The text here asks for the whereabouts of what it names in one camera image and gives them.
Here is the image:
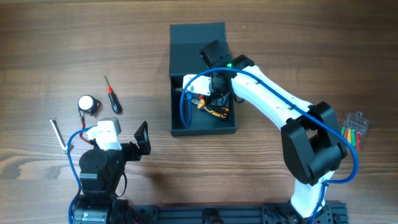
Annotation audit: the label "silver metal socket wrench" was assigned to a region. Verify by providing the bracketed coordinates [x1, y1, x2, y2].
[50, 118, 68, 154]

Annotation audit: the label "orange black needle-nose pliers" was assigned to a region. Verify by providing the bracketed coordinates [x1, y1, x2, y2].
[192, 98, 229, 120]

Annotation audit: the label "red tape measure strap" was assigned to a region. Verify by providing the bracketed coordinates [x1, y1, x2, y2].
[78, 111, 94, 146]

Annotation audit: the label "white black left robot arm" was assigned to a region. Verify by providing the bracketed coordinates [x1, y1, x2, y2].
[67, 118, 151, 223]

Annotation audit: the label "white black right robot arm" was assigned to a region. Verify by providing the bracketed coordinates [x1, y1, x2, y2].
[200, 40, 352, 223]

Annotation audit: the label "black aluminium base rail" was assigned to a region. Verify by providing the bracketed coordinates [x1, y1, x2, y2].
[124, 202, 349, 224]

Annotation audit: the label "black red small screwdriver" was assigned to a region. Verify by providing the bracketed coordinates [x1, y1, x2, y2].
[104, 76, 122, 114]

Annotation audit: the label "clear pack coloured screwdrivers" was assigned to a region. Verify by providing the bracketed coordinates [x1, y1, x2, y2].
[341, 111, 369, 151]

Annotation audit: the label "dark green open box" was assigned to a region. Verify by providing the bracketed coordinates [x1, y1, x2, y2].
[169, 22, 236, 137]

